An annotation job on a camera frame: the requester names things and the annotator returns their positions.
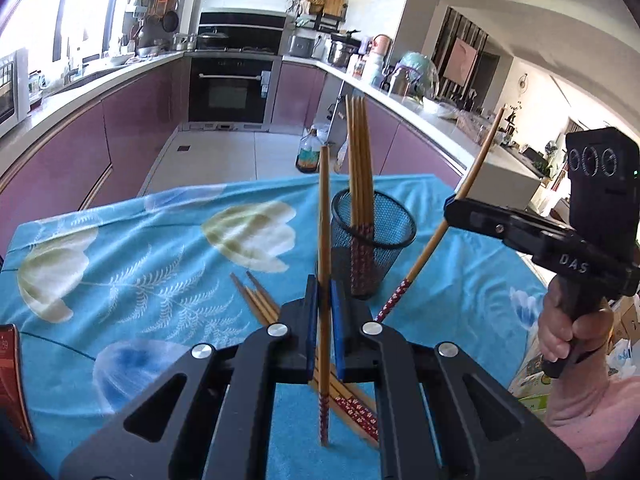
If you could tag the black range hood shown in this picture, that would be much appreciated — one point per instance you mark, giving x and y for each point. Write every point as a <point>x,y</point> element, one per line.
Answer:
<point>240,20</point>

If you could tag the black wall rack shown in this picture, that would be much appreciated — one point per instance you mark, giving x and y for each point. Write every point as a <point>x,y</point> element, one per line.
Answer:
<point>330,22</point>

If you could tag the clear plastic food container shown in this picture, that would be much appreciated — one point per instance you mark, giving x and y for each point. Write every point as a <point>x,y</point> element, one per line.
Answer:
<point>472,122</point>

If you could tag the plastic bottle with green label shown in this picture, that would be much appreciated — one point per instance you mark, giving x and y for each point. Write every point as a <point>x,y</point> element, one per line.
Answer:
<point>307,155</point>

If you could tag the stainless steel pot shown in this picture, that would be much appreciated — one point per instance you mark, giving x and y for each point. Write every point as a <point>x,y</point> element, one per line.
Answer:
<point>340,52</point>

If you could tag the blue floral tablecloth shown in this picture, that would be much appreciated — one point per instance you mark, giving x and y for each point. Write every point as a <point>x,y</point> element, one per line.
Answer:
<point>175,270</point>

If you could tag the person's right hand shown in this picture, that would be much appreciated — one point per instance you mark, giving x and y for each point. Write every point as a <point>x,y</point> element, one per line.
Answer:
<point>555,320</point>

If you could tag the pink kettle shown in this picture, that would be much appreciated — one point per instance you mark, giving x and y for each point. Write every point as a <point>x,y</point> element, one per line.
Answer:
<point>382,45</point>

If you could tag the hanging black frying pan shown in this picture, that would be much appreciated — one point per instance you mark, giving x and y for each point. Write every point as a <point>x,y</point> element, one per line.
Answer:
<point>170,21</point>

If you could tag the steel thermos bottle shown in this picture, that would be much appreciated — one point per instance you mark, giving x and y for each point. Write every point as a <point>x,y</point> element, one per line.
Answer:
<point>397,82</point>

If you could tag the pink wall picture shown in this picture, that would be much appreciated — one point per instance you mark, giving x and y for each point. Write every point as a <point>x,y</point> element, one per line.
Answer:
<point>460,60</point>

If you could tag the white microwave oven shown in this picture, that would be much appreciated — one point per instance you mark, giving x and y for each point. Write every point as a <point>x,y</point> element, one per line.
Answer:
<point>12,90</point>

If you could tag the pink base cabinets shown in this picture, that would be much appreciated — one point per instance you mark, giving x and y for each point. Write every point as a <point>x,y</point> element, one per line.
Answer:
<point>100,140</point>
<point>295,95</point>

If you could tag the white bowl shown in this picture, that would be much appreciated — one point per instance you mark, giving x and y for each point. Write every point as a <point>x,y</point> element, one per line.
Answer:
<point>440,108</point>

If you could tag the bunch of wooden chopsticks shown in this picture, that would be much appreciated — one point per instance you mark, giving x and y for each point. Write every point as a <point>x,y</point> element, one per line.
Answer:
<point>260,300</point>

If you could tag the white plastic jar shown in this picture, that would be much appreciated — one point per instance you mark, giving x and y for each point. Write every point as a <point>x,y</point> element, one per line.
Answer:
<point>375,67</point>

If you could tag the printed cardboard box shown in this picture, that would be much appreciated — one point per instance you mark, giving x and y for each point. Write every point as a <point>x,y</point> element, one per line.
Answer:
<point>527,385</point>

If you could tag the person's right forearm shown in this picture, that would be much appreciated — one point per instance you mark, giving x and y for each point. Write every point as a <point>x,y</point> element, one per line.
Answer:
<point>590,410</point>

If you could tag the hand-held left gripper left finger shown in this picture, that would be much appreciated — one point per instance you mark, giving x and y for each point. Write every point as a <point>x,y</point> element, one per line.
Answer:
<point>315,332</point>

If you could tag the wooden cutting board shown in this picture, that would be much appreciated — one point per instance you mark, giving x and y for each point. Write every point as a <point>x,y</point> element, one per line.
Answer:
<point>335,5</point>

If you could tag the black built-in oven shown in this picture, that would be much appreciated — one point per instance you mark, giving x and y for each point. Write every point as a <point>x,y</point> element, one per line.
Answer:
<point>227,95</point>

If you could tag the silver rice cooker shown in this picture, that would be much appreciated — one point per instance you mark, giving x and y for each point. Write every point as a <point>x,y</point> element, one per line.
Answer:
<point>301,46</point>

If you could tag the green appliance under plastic cover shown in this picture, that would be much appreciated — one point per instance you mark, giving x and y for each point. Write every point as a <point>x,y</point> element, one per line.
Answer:
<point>415,67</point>

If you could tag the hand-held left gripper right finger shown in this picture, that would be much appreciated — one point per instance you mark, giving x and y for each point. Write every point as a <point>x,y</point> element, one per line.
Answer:
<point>336,332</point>

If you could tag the black mesh holder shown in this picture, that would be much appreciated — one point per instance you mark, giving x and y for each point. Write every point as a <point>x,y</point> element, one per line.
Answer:
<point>390,240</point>

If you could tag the smartphone with red case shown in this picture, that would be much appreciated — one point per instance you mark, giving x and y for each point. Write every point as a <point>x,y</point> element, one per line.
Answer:
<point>12,385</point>

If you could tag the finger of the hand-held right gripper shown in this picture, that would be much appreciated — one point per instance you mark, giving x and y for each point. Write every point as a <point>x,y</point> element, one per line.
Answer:
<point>485,220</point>

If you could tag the kitchen window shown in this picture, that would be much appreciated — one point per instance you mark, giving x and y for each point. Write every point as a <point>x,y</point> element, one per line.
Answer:
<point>85,0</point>

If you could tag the white plastic bag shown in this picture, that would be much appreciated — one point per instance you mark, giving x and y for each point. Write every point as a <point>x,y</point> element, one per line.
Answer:
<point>625,355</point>

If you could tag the black wok with lid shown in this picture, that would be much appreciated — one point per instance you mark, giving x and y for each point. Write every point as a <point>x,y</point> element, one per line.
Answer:
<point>212,40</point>

